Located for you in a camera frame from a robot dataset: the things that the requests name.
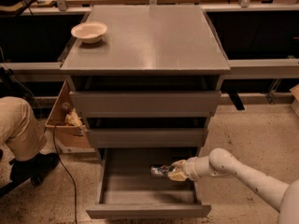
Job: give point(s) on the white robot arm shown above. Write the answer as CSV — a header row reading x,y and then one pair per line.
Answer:
x,y
283,197

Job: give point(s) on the grey drawer cabinet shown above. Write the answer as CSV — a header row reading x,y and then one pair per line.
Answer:
x,y
148,48

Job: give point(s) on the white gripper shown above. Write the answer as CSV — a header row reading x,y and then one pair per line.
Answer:
x,y
190,169

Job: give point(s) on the grey top drawer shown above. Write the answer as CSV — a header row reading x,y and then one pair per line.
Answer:
x,y
145,104

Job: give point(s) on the small toy in box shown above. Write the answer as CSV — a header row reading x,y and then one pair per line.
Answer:
x,y
71,116

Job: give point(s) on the white bowl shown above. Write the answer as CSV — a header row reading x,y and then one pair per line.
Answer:
x,y
89,32

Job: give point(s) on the black shoe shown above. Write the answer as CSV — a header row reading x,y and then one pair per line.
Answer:
x,y
38,165

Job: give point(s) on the wooden box on floor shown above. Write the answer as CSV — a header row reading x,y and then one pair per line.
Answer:
x,y
71,137

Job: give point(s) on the grey open bottom drawer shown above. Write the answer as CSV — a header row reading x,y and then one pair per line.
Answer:
x,y
127,189

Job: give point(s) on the grey middle drawer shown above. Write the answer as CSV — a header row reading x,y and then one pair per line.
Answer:
x,y
158,137

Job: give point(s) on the silver blue redbull can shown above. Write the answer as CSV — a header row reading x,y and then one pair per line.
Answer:
x,y
159,170

